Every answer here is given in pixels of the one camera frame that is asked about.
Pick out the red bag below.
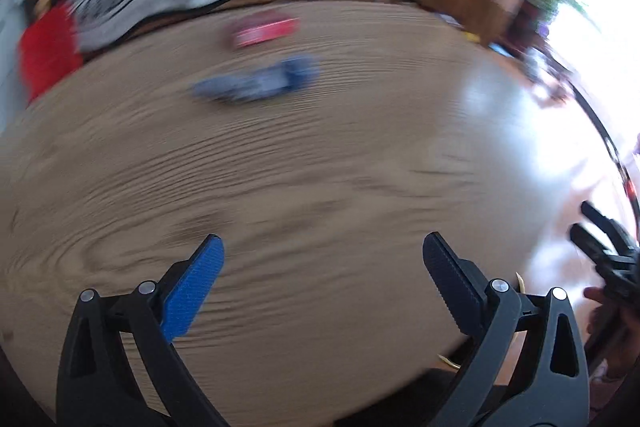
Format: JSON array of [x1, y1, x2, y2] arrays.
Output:
[[17, 2, 84, 104]]

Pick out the person's right hand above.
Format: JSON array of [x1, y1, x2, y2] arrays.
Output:
[[583, 286, 638, 375]]

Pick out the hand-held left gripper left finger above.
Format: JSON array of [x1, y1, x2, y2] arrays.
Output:
[[56, 234, 226, 427]]

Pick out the red snack packet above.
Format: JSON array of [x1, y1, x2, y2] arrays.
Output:
[[232, 14, 301, 50]]

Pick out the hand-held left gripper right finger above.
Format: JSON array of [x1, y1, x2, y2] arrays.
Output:
[[422, 231, 591, 427]]

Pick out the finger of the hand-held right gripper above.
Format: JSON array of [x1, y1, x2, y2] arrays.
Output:
[[580, 201, 640, 254], [570, 223, 622, 269]]

